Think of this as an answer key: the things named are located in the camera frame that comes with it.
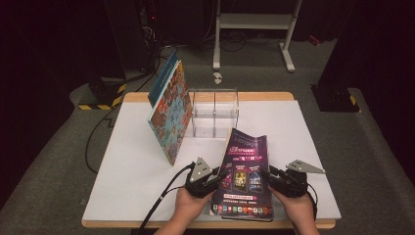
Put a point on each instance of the purple magazine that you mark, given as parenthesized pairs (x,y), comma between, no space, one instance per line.
(244,169)

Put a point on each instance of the white board table cover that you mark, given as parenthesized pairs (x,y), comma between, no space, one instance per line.
(130,156)

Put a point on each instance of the white metal stand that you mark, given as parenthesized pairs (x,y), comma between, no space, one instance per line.
(254,21)

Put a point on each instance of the crumpled white paper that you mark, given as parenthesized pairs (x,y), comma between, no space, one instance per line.
(217,78)

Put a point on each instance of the small red object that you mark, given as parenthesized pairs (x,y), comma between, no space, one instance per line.
(314,40)

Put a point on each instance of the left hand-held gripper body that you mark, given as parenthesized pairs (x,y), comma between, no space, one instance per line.
(200,187)

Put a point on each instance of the person's right hand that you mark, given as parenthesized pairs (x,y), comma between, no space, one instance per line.
(298,209)

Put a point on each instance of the clear acrylic book holder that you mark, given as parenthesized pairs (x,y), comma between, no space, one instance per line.
(215,114)

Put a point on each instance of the black stand base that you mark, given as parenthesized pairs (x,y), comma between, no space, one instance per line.
(336,101)

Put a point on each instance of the animal picture book green back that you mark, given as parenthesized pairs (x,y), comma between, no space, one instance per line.
(173,120)

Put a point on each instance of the person's left hand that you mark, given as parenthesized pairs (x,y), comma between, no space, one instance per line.
(189,209)

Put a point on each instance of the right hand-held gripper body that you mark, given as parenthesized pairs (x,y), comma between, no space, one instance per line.
(290,184)

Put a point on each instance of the dark equipment rack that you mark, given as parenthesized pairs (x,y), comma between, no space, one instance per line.
(147,32)

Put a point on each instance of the wooden table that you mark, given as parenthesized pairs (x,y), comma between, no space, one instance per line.
(261,96)

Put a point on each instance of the yellow-black striped stand base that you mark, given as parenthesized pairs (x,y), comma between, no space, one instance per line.
(107,103)

